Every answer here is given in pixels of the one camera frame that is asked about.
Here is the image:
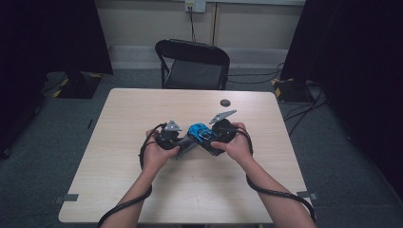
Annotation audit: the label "person's right hand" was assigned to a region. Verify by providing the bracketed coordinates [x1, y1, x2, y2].
[210, 122, 254, 163]

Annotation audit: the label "blue and black toy car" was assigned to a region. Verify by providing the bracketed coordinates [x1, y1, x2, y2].
[186, 122, 225, 158]

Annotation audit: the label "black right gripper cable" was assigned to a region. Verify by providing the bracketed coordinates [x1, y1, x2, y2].
[233, 125, 318, 224]

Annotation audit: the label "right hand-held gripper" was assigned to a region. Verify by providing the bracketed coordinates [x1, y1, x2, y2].
[208, 108, 239, 143]

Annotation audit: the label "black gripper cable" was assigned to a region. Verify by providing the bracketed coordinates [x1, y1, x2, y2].
[97, 122, 168, 228]
[233, 125, 318, 224]

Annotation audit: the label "person's left hand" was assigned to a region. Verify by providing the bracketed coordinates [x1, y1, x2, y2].
[142, 129, 181, 174]

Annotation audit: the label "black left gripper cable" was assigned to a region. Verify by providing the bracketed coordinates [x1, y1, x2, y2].
[97, 122, 168, 228]

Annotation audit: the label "black folding chair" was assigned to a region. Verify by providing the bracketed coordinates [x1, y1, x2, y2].
[154, 38, 231, 91]

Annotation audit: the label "black stand base striped tape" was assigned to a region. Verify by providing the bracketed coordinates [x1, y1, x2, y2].
[52, 70, 104, 100]
[270, 77, 316, 105]

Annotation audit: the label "grey floor tape marker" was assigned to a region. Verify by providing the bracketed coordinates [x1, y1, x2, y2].
[53, 193, 80, 204]
[296, 190, 318, 201]

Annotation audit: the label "white wall socket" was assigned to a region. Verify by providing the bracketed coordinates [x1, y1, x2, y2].
[184, 0, 207, 14]

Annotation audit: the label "black wall socket cable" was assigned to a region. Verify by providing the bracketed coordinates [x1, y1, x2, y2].
[188, 6, 197, 44]

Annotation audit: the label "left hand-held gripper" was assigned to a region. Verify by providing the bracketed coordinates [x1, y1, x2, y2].
[154, 119, 183, 151]

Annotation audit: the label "dark curtain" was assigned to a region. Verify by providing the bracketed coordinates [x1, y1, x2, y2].
[279, 0, 403, 201]
[0, 0, 114, 160]

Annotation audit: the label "black floor cables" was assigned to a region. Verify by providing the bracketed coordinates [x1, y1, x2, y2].
[227, 62, 329, 138]

